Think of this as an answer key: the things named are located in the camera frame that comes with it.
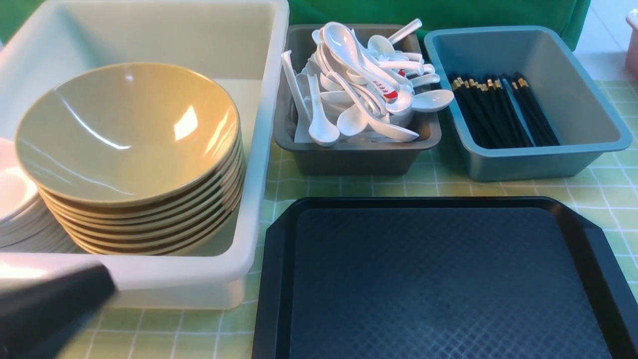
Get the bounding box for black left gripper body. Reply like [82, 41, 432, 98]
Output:
[0, 264, 117, 359]

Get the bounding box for white spoon red print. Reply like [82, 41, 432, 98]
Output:
[369, 76, 399, 101]

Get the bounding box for stack of white dishes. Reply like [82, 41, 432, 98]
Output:
[0, 139, 80, 254]

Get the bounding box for stack of tan bowls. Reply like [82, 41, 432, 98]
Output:
[14, 63, 246, 255]

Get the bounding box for black serving tray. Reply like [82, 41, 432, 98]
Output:
[252, 197, 638, 359]

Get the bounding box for large white plastic tub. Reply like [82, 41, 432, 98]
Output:
[0, 0, 289, 310]

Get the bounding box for grey plastic spoon bin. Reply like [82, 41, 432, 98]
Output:
[273, 23, 442, 177]

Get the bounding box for pile of white soup spoons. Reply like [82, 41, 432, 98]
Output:
[281, 19, 455, 147]

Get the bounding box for green fabric backdrop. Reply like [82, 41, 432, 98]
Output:
[0, 0, 592, 51]

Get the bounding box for black chopsticks in bin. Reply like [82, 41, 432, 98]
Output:
[448, 71, 561, 149]

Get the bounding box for blue plastic chopstick bin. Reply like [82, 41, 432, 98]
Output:
[424, 25, 632, 182]

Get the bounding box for green checkered tablecloth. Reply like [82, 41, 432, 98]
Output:
[0, 80, 638, 359]

